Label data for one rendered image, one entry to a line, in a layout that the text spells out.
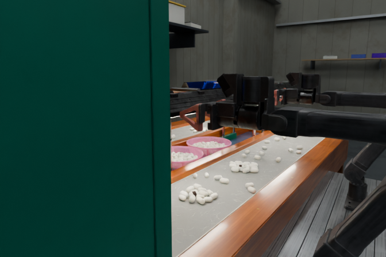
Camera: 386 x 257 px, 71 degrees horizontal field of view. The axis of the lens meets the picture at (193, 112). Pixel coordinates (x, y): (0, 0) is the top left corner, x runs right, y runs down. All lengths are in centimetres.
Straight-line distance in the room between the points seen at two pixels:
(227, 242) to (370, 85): 765
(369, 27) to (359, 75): 120
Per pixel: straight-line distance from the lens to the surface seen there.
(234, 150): 148
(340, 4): 844
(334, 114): 60
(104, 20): 29
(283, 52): 856
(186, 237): 80
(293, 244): 95
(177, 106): 87
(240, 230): 79
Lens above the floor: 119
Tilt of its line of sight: 9 degrees down
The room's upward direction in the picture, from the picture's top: straight up
